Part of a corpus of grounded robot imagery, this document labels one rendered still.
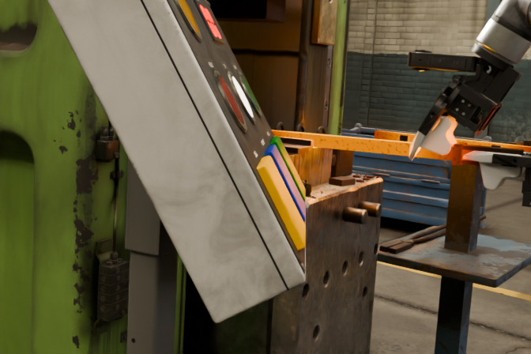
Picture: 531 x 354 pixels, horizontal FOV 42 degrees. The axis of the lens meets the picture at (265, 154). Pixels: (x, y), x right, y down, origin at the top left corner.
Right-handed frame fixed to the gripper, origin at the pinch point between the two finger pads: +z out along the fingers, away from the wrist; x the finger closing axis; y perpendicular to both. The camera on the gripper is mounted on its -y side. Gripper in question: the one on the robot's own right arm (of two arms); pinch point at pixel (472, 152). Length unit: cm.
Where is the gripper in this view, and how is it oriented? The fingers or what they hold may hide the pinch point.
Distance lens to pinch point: 116.7
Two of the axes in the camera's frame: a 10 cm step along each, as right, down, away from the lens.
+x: 4.7, -0.8, 8.8
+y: -0.5, 9.9, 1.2
